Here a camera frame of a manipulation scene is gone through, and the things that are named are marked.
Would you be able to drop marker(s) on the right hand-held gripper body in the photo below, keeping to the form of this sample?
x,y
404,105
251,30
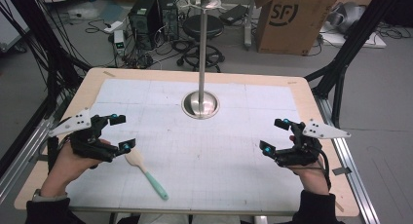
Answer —
x,y
305,149

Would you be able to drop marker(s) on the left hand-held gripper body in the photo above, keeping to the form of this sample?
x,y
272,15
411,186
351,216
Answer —
x,y
85,142

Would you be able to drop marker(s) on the person's right hand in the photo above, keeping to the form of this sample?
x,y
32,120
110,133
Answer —
x,y
313,178

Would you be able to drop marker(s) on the person's left hand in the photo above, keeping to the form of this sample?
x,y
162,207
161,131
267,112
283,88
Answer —
x,y
66,167

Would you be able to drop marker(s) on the grey tape strip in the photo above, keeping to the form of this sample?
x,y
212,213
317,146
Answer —
x,y
342,171

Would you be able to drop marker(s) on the grey wristwatch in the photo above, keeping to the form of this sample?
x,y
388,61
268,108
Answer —
x,y
48,196

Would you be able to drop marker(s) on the white grid mat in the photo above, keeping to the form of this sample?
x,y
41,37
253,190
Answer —
x,y
201,152

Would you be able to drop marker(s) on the small device with green display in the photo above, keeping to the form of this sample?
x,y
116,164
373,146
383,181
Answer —
x,y
119,42

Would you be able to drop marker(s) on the white power strip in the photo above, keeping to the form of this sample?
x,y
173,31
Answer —
x,y
113,26

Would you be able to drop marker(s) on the brown cardboard box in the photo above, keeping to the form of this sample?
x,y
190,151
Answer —
x,y
292,22

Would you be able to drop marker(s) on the large black computer tower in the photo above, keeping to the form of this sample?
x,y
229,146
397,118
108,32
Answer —
x,y
144,21

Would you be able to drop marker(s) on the metal hanger stand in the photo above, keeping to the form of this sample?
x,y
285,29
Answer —
x,y
202,55

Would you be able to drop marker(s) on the white flat board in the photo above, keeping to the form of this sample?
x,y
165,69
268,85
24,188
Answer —
x,y
357,39

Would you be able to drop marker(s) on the slim black computer tower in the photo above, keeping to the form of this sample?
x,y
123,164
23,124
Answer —
x,y
168,16

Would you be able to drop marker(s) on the black round stool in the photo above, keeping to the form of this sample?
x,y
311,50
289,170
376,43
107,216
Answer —
x,y
212,29

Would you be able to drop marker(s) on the black flat power adapter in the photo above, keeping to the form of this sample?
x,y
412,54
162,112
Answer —
x,y
233,14

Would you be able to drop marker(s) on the silver round appliance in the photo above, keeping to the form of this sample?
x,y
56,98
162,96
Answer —
x,y
345,16

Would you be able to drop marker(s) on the aluminium rail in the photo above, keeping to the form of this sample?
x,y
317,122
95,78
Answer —
x,y
22,162
352,172

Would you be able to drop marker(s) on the black frame legs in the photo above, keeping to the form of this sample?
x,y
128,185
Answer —
x,y
350,52

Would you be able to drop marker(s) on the white stand post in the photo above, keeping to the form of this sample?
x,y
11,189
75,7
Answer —
x,y
249,22

